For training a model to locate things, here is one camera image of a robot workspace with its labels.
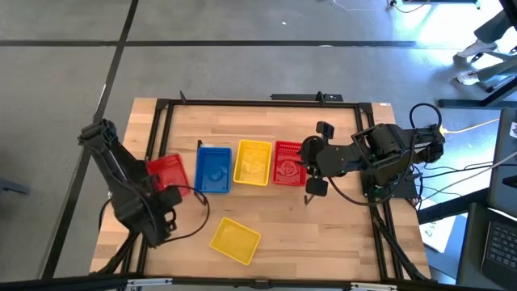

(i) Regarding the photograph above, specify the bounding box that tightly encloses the yellow plastic basket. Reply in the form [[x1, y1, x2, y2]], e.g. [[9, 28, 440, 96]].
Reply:
[[208, 216, 263, 267], [233, 139, 274, 188]]

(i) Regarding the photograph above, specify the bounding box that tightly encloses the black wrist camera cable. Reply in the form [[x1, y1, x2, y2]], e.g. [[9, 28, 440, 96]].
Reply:
[[327, 159, 415, 207], [161, 184, 211, 245]]

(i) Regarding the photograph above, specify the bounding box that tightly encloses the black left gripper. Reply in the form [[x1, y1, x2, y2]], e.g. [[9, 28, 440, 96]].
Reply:
[[116, 186, 183, 248]]

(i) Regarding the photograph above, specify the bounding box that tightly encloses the person's foot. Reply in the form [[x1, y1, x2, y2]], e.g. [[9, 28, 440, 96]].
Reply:
[[456, 39, 498, 60], [457, 69, 481, 86]]

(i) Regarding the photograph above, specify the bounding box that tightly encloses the black left wrist camera cable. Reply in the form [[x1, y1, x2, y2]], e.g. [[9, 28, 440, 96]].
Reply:
[[161, 184, 211, 245]]

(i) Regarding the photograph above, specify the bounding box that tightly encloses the black laptop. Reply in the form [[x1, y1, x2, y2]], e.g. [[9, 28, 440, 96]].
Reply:
[[480, 220, 517, 290]]

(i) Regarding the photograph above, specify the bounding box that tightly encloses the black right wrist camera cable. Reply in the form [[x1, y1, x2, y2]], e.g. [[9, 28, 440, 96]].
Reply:
[[327, 159, 415, 207]]

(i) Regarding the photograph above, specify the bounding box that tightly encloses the person's leg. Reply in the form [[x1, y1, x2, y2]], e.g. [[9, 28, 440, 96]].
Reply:
[[474, 10, 517, 44], [476, 56, 517, 82]]

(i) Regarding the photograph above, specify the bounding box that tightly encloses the black metal stand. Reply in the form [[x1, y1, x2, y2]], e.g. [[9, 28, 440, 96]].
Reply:
[[438, 78, 517, 109]]

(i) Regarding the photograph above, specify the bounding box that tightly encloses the black desk leg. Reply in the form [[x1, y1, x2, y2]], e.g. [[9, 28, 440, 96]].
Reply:
[[418, 188, 490, 226]]

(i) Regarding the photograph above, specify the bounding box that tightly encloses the grey flat panel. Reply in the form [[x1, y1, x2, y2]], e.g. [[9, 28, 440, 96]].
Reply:
[[486, 107, 517, 219]]

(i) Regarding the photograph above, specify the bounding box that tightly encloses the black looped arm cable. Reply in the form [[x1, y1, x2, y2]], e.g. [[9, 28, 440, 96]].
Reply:
[[409, 103, 443, 130]]

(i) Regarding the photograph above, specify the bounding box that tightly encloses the yellow cable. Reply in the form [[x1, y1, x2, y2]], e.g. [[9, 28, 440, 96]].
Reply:
[[438, 117, 502, 135]]

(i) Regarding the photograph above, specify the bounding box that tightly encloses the black aluminium table frame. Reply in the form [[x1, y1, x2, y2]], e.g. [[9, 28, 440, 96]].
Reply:
[[120, 91, 405, 282]]

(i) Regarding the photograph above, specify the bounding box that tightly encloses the red plastic basket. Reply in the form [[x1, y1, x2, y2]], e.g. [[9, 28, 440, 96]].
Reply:
[[271, 140, 308, 188], [146, 153, 191, 198]]

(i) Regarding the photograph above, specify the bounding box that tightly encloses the blue plastic basket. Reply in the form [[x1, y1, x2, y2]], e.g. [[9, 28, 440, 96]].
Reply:
[[194, 146, 233, 195]]

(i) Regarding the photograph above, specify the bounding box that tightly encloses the black beam with silver brackets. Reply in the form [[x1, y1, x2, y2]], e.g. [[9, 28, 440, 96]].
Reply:
[[0, 272, 517, 291]]

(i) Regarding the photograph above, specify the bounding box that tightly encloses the white printed paper sheet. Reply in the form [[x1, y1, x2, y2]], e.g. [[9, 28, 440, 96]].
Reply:
[[418, 217, 457, 254]]

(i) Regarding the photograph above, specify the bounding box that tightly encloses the dark grey floor object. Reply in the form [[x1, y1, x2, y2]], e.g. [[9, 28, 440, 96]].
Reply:
[[0, 177, 30, 196]]

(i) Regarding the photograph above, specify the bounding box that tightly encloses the black cable conduit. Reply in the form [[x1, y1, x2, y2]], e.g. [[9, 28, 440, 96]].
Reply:
[[95, 238, 137, 276], [369, 201, 431, 282]]

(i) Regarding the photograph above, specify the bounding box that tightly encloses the black flat mounting bar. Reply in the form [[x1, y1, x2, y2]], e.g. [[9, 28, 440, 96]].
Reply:
[[270, 91, 344, 103]]

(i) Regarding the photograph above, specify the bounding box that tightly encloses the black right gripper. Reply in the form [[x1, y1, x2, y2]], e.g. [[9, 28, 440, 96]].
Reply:
[[299, 120, 335, 198]]

